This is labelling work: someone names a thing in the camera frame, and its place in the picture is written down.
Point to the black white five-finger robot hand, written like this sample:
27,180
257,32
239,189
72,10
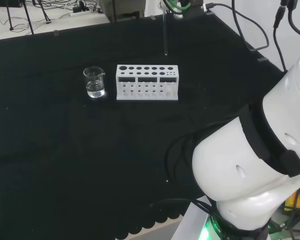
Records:
193,11

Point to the clear glass rod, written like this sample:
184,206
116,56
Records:
165,32

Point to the white test tube rack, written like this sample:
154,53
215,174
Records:
147,85

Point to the clear glass beaker with water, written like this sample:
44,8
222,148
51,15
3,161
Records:
94,85

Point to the dark grey box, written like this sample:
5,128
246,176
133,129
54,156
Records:
122,10

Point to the white power strip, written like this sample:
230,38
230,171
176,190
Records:
79,13

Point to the black tripod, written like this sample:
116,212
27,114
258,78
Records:
27,17

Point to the black bench cloth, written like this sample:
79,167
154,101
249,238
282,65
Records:
65,150

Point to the pale board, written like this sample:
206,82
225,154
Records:
192,222

